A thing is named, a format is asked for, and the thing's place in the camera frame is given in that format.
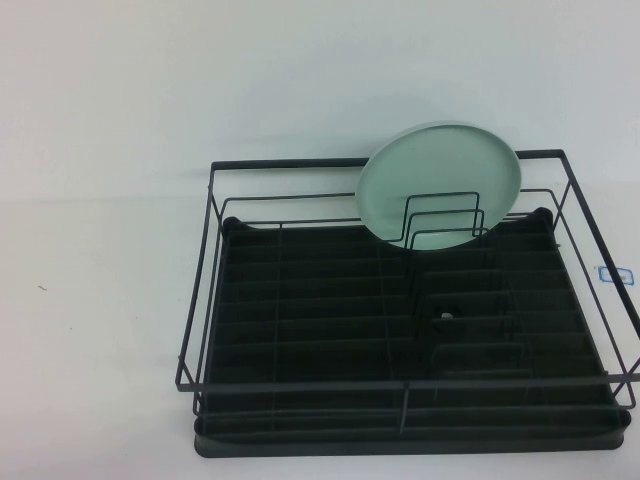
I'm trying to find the black plastic drip tray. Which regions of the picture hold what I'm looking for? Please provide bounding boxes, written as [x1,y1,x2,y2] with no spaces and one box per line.
[192,206,633,459]

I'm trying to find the pale green round plate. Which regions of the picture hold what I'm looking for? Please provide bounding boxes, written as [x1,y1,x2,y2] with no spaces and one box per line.
[355,124,524,252]

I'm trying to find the blue outlined table sticker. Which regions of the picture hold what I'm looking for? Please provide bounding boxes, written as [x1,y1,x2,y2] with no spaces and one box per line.
[596,264,637,288]

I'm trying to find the black wire dish rack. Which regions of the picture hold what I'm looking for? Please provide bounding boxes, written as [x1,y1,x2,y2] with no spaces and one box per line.
[174,147,640,437]

